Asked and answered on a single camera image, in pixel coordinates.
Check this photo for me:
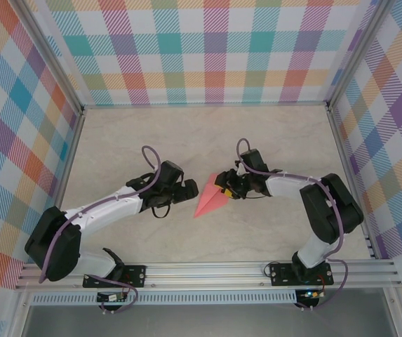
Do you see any pink square paper sheet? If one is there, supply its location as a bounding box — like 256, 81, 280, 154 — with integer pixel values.
193, 172, 230, 219

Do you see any black circuit board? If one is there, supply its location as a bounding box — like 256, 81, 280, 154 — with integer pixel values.
96, 291, 128, 303

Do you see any grey metal panel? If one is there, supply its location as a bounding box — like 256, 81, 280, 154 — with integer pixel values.
21, 304, 398, 337

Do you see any thin aluminium back rail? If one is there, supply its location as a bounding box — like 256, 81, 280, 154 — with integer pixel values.
81, 101, 330, 110

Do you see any aluminium mounting rail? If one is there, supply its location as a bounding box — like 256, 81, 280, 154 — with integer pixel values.
14, 258, 402, 291

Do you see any aluminium side rail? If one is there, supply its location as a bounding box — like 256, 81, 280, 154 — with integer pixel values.
38, 107, 86, 264
326, 105, 380, 260

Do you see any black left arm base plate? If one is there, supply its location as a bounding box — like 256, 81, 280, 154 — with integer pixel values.
82, 265, 148, 289

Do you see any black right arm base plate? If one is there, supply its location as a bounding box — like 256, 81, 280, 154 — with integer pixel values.
269, 263, 335, 287

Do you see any slotted grey cable tray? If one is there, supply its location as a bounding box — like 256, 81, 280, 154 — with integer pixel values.
30, 289, 298, 305

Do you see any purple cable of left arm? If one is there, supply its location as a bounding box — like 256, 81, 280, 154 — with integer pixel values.
38, 145, 163, 315

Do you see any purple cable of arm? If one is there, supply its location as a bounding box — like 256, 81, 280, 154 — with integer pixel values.
38, 145, 163, 315
236, 138, 350, 312

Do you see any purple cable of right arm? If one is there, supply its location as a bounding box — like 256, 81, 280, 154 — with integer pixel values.
236, 138, 350, 312

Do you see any aluminium corner post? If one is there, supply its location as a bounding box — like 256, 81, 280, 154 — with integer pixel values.
17, 0, 86, 115
326, 0, 398, 113

